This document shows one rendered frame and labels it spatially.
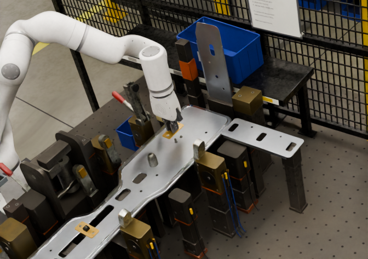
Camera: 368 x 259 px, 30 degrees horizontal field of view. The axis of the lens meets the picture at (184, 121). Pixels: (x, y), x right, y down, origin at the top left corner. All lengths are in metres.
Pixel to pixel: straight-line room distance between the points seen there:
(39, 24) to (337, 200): 1.22
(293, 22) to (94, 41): 0.78
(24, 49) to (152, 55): 0.40
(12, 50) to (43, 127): 2.31
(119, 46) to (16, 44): 0.32
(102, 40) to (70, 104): 2.44
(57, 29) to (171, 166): 0.61
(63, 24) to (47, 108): 2.52
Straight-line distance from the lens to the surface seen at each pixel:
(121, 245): 2.34
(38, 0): 6.05
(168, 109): 2.30
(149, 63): 2.20
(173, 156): 2.40
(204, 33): 2.44
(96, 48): 2.18
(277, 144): 2.36
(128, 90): 2.42
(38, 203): 2.30
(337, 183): 2.62
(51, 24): 2.16
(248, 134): 2.42
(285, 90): 2.54
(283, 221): 2.51
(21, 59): 2.20
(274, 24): 2.62
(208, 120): 2.51
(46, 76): 4.97
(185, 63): 2.63
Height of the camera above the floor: 2.56
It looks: 38 degrees down
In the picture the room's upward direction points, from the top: 15 degrees counter-clockwise
